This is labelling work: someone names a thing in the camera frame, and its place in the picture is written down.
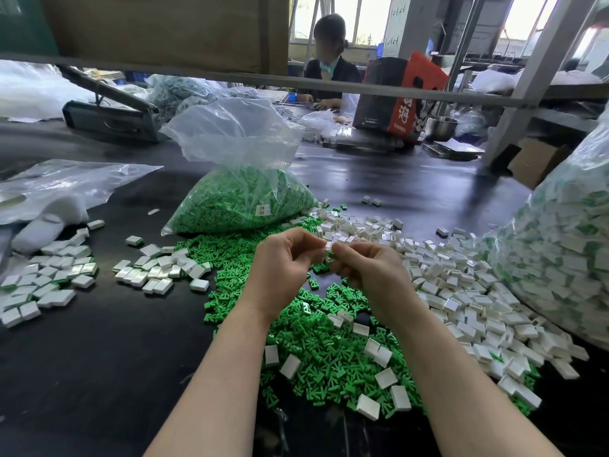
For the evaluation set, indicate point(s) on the person's right forearm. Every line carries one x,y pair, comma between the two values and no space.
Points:
478,408

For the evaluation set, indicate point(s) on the pile of white plastic caps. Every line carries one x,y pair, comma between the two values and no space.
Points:
489,291

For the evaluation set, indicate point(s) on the person's right hand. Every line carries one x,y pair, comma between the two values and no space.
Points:
379,279

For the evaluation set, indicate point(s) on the metal bowl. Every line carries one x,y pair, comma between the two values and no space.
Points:
441,128

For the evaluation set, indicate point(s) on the crumpled white plastic bag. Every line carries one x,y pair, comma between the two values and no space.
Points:
321,124

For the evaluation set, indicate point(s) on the clear bag of pale parts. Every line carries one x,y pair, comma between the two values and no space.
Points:
197,94

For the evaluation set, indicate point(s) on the bag of green clips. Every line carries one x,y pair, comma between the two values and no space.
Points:
247,198

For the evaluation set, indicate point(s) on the cardboard box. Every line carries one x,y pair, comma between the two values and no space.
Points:
540,162

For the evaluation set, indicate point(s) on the large bag of white caps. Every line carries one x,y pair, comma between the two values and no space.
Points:
584,242

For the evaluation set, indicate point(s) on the empty clear plastic bag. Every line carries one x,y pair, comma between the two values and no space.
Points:
67,181

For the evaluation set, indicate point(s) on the pile of assembled white pieces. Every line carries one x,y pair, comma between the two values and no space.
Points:
49,280

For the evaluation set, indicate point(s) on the brown board panel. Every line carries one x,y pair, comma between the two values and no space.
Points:
149,30

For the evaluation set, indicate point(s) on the black table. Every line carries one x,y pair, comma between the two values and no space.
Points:
95,387

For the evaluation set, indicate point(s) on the pile of green parts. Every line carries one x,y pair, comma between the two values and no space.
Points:
238,269

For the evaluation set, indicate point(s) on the person's left hand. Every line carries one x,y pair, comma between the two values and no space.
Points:
278,273

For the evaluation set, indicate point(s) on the black and red box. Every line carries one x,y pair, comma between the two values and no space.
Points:
396,100

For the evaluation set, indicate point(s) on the white paper sheets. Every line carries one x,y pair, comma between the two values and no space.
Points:
454,147

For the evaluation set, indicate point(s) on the white plastic sheet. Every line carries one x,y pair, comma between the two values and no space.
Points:
42,92

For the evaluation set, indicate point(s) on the white bags on shelf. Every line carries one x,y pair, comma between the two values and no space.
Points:
532,80

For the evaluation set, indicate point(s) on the person's left forearm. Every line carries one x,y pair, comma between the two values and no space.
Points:
211,408

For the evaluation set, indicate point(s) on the grey metal shelf frame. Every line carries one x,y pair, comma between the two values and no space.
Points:
190,74

